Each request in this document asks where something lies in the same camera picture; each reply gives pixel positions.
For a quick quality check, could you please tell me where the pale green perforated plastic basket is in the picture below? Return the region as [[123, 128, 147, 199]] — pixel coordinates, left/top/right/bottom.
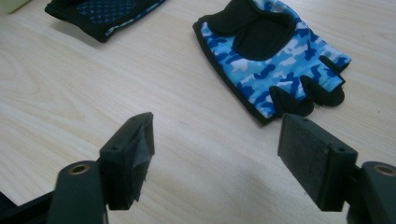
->
[[0, 0, 33, 15]]

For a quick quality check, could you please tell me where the blue camouflage fingerless glove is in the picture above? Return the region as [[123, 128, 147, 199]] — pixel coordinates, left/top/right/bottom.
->
[[191, 0, 353, 126], [44, 0, 167, 44]]

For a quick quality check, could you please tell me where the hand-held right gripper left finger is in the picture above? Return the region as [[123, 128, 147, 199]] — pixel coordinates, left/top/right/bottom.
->
[[99, 111, 156, 211]]

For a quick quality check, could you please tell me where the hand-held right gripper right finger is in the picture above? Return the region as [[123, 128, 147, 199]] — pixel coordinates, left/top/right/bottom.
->
[[277, 113, 359, 213]]

